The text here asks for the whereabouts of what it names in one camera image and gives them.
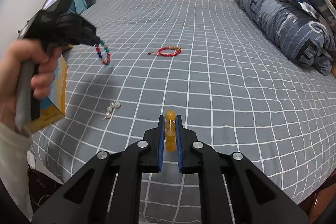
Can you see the grey checked bed sheet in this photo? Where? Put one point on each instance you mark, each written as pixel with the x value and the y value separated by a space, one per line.
pixel 210 64

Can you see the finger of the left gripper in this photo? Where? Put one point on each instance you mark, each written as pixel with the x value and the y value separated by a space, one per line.
pixel 96 41

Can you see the white pearl beads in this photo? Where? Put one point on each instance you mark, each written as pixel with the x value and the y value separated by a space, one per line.
pixel 113 105

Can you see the person left hand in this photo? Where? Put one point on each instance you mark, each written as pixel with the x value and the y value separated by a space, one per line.
pixel 18 52

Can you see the grey sleeve forearm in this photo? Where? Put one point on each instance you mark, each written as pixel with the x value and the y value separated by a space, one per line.
pixel 14 168

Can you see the wooden bed frame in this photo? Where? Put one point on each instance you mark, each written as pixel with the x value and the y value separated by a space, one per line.
pixel 318 201

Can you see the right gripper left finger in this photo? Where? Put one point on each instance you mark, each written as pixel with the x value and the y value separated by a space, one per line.
pixel 107 188

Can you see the teal suitcase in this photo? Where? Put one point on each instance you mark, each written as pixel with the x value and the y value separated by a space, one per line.
pixel 78 7

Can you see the white blue cardboard box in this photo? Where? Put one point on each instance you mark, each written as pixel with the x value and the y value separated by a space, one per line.
pixel 53 107

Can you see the blue patterned rolled duvet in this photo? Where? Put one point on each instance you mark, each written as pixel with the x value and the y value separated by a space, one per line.
pixel 300 37

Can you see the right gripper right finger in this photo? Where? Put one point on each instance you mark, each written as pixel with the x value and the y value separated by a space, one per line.
pixel 232 189

